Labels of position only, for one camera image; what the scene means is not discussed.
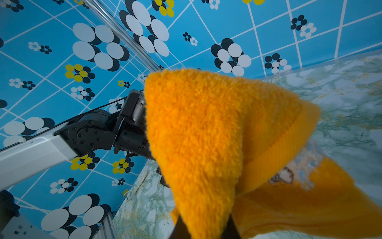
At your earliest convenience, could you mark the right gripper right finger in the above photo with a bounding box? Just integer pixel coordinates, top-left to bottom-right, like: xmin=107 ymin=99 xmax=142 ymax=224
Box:
xmin=221 ymin=215 xmax=241 ymax=239

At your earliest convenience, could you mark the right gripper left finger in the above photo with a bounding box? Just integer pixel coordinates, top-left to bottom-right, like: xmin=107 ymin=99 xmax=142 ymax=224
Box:
xmin=169 ymin=216 xmax=191 ymax=239

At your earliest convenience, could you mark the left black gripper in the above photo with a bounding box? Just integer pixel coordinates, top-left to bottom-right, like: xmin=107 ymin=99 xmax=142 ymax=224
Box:
xmin=54 ymin=90 xmax=152 ymax=159

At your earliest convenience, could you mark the orange cloth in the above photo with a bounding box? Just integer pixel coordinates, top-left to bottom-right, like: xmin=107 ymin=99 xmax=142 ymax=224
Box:
xmin=144 ymin=69 xmax=382 ymax=239

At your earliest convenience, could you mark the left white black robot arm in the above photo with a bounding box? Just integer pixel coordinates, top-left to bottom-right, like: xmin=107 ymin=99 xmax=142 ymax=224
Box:
xmin=1 ymin=90 xmax=150 ymax=239

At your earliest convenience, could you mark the white cable tie loop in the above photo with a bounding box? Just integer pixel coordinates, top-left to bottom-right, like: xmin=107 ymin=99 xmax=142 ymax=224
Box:
xmin=124 ymin=171 xmax=148 ymax=202

